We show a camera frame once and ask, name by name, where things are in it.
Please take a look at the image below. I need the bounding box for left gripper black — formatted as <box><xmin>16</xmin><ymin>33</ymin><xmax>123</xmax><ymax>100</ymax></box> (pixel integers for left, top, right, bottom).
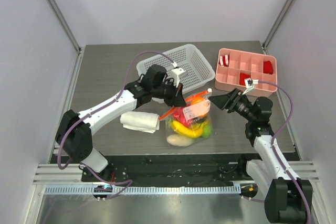
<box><xmin>152</xmin><ymin>79</ymin><xmax>187</xmax><ymax>108</ymax></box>

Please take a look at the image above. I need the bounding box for clear zip bag orange seal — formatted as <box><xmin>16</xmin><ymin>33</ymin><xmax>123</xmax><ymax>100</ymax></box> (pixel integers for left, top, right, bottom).
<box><xmin>160</xmin><ymin>88</ymin><xmax>213</xmax><ymax>145</ymax></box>

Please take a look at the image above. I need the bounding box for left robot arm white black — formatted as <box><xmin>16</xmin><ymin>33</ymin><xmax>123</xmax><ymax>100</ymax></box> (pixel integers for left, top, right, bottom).
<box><xmin>55</xmin><ymin>64</ymin><xmax>187</xmax><ymax>182</ymax></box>

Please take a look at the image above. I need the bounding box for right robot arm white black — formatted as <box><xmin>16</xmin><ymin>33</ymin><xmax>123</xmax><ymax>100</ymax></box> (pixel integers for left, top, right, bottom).
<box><xmin>210</xmin><ymin>89</ymin><xmax>313</xmax><ymax>223</ymax></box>

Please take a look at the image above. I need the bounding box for red fake apple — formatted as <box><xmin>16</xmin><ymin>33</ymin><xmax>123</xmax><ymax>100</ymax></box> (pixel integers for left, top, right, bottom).
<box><xmin>172</xmin><ymin>109</ymin><xmax>191</xmax><ymax>127</ymax></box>

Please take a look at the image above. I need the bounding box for orange fake fruit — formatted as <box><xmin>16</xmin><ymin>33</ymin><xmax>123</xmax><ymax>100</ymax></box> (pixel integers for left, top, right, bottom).
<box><xmin>190</xmin><ymin>97</ymin><xmax>209</xmax><ymax>107</ymax></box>

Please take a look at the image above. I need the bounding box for green fake fruit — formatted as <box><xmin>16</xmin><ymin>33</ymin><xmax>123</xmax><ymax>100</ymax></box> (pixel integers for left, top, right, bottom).
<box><xmin>202</xmin><ymin>124</ymin><xmax>212</xmax><ymax>138</ymax></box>

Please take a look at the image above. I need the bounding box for yellow fake banana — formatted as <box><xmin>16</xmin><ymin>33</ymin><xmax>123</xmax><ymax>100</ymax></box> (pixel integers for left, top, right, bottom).
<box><xmin>170</xmin><ymin>120</ymin><xmax>206</xmax><ymax>138</ymax></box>

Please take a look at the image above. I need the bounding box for white fake radish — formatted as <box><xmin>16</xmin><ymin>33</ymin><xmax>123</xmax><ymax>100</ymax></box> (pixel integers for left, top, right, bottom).
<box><xmin>166</xmin><ymin>134</ymin><xmax>194</xmax><ymax>147</ymax></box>

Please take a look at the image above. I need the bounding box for red item middle compartment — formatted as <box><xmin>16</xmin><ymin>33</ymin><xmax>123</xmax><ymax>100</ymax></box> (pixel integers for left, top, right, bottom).
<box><xmin>239</xmin><ymin>72</ymin><xmax>251</xmax><ymax>86</ymax></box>

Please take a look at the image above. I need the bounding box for red item compartment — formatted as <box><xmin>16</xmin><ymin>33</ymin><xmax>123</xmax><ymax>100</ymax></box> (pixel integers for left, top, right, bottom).
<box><xmin>239</xmin><ymin>72</ymin><xmax>251</xmax><ymax>86</ymax></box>
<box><xmin>263</xmin><ymin>61</ymin><xmax>274</xmax><ymax>74</ymax></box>

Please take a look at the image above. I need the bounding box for white perforated plastic basket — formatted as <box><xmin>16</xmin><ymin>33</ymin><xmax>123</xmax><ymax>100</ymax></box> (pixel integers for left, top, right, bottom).
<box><xmin>136</xmin><ymin>44</ymin><xmax>215</xmax><ymax>94</ymax></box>

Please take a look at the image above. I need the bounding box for pink compartment tray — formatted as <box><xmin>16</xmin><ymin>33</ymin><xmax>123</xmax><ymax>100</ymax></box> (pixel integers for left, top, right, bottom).
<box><xmin>215</xmin><ymin>48</ymin><xmax>278</xmax><ymax>97</ymax></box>

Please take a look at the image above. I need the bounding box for folded white towel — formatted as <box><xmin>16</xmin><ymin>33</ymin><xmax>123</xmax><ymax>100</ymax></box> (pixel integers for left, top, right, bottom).
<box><xmin>120</xmin><ymin>111</ymin><xmax>160</xmax><ymax>133</ymax></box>

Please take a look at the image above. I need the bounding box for red white striped item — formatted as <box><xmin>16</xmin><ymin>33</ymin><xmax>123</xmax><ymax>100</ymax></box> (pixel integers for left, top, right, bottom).
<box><xmin>218</xmin><ymin>54</ymin><xmax>230</xmax><ymax>67</ymax></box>

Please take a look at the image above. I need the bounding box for red item right compartment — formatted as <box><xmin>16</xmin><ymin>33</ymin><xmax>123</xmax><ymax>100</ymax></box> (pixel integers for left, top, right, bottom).
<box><xmin>263</xmin><ymin>61</ymin><xmax>274</xmax><ymax>74</ymax></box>

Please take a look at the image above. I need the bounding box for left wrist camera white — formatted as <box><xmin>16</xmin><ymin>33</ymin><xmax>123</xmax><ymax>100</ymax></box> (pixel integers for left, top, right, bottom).
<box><xmin>171</xmin><ymin>62</ymin><xmax>187</xmax><ymax>87</ymax></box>

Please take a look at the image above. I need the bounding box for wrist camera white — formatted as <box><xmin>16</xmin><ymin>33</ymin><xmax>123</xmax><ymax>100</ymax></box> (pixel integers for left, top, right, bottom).
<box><xmin>243</xmin><ymin>78</ymin><xmax>259</xmax><ymax>95</ymax></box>
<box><xmin>171</xmin><ymin>62</ymin><xmax>187</xmax><ymax>87</ymax></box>

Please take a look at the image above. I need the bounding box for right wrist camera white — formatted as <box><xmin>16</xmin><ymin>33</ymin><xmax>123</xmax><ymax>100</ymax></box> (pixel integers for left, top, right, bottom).
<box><xmin>243</xmin><ymin>78</ymin><xmax>259</xmax><ymax>95</ymax></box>

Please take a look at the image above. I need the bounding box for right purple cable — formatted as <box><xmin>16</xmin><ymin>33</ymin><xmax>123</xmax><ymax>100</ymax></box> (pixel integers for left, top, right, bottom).
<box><xmin>249</xmin><ymin>79</ymin><xmax>313</xmax><ymax>223</ymax></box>

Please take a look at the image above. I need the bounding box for purple cable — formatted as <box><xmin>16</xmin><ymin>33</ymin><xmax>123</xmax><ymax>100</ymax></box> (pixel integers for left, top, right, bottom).
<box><xmin>57</xmin><ymin>52</ymin><xmax>179</xmax><ymax>200</ymax></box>
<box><xmin>249</xmin><ymin>79</ymin><xmax>313</xmax><ymax>223</ymax></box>

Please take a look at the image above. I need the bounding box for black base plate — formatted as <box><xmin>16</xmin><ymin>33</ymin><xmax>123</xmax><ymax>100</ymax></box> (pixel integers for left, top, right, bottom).
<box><xmin>98</xmin><ymin>153</ymin><xmax>260</xmax><ymax>187</ymax></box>

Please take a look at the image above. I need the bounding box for white slotted cable duct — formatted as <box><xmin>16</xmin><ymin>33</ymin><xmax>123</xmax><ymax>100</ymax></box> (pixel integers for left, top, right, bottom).
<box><xmin>44</xmin><ymin>184</ymin><xmax>241</xmax><ymax>195</ymax></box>

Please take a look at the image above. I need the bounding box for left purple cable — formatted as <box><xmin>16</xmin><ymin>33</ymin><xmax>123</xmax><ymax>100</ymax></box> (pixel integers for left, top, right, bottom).
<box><xmin>57</xmin><ymin>52</ymin><xmax>179</xmax><ymax>200</ymax></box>

